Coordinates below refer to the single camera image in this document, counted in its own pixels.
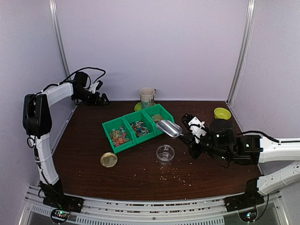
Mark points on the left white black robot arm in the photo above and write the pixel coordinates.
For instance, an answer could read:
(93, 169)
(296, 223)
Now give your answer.
(37, 123)

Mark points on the aluminium frame post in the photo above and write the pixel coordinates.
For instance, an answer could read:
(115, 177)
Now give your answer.
(56, 25)
(248, 26)

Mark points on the right aluminium frame post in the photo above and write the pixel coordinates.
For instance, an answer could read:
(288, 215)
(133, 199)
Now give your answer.
(248, 26)

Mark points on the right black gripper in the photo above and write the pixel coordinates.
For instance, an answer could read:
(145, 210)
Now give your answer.
(191, 147)

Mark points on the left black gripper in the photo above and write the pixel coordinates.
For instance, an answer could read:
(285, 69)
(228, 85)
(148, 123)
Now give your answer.
(95, 101)

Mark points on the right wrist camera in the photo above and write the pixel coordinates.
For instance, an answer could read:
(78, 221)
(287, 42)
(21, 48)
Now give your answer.
(195, 126)

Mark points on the silver metal scoop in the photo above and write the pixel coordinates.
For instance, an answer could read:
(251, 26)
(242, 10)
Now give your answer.
(170, 128)

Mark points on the gold round lid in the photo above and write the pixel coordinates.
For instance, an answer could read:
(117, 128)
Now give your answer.
(108, 159)

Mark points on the patterned ceramic mug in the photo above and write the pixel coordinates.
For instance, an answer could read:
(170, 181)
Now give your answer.
(147, 96)

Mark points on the front aluminium rail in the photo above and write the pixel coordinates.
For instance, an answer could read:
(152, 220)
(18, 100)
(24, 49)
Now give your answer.
(205, 211)

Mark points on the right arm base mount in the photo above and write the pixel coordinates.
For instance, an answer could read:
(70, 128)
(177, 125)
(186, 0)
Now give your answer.
(243, 201)

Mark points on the green saucer plate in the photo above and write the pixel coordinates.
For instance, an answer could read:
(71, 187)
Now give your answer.
(138, 107)

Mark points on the clear plastic round container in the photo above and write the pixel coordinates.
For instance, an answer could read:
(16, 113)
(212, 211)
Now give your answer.
(165, 154)

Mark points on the green candy bin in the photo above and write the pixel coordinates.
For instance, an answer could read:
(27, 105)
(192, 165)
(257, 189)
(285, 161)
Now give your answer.
(143, 129)
(157, 113)
(119, 134)

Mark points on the lime green bowl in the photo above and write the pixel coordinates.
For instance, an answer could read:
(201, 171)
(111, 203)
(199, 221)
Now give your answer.
(222, 113)

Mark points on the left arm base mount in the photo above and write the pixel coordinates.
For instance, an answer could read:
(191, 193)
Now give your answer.
(64, 202)

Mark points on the left aluminium frame post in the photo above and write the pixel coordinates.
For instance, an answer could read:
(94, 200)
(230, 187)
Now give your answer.
(56, 25)

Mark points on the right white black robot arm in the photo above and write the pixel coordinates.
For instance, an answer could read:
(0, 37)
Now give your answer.
(220, 140)

